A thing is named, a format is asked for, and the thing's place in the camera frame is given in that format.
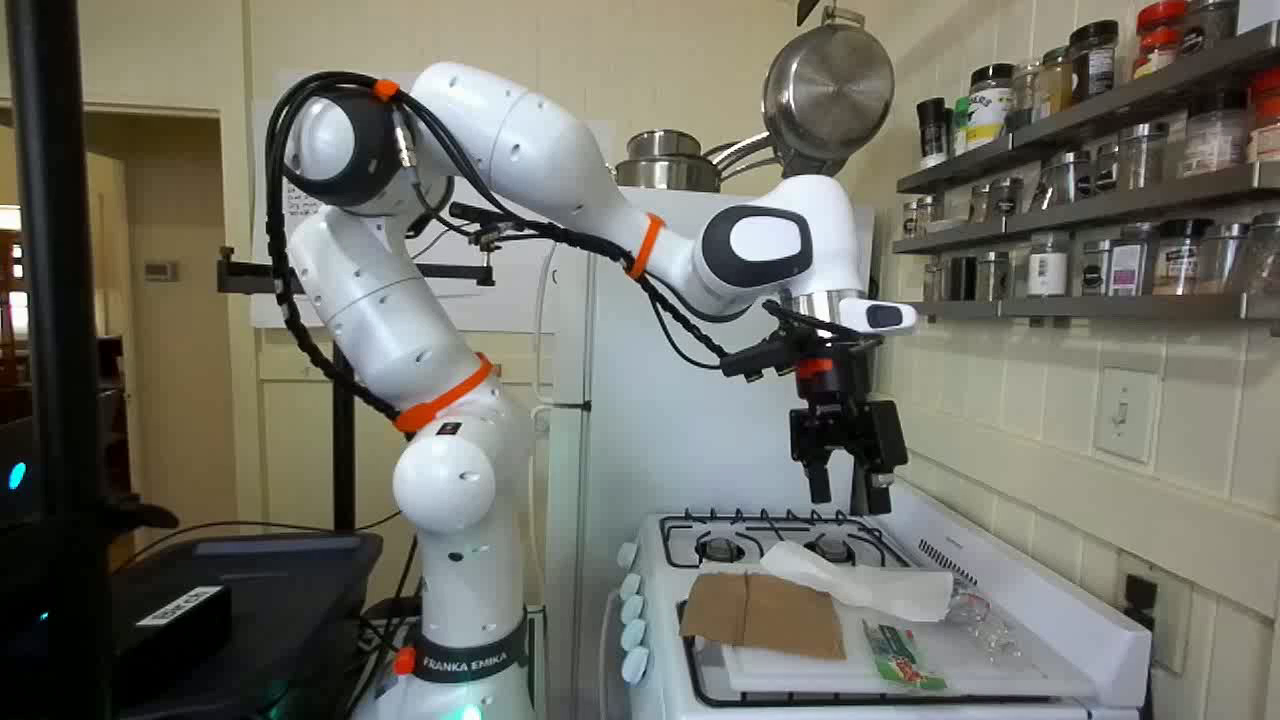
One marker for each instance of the white gas stove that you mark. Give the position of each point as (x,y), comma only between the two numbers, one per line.
(1093,640)

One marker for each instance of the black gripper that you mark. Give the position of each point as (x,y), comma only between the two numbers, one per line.
(834,429)

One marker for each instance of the large handwritten paper chart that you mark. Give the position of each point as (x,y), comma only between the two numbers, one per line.
(262,309)

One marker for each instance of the large glass spice jar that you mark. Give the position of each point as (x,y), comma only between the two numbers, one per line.
(1213,134)

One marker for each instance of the red spice container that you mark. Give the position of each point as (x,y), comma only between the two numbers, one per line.
(1265,117)

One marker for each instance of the small brown paper bag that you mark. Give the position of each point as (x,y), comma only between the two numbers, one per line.
(760,613)

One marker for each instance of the hanging steel pan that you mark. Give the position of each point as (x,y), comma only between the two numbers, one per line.
(827,86)

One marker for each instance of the grey wall shelf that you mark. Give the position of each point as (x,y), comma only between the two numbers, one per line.
(1135,209)
(1105,309)
(1147,93)

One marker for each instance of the dark glass spice jar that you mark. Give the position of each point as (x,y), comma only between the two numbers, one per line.
(997,273)
(938,278)
(932,134)

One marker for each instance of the white cloth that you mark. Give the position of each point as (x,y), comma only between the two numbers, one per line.
(865,584)

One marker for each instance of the white-labelled black-lid jar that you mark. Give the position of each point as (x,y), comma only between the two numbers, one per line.
(985,113)

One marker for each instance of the clear plastic wrapper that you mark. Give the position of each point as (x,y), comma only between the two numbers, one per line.
(985,624)

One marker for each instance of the black-lid glass jar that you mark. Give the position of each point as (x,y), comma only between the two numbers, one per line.
(1093,63)

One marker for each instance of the red-lid spice jar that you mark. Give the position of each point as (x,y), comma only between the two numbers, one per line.
(1162,41)

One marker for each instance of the black device with white label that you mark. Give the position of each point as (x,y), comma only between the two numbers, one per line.
(202,632)

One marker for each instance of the white light switch plate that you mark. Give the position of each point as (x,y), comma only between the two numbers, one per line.
(1125,416)

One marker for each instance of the black case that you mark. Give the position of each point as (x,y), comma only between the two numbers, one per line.
(294,603)

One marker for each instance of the white refrigerator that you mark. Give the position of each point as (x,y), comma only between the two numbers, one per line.
(694,441)

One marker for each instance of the steel pot with lid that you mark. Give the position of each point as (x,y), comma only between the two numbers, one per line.
(665,167)

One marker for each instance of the small wall switch plate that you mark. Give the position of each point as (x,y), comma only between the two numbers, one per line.
(161,270)

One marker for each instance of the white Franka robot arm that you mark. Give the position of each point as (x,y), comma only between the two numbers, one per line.
(521,134)

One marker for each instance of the white-labelled glass jar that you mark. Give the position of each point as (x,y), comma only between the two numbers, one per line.
(1044,267)

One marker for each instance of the green Scotch-Brite sponge package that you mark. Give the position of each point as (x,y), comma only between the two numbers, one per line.
(907,663)

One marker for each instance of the purple-labelled glass jar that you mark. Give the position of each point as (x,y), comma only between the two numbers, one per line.
(1129,260)

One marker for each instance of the thick black pole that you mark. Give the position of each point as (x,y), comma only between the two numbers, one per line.
(60,335)

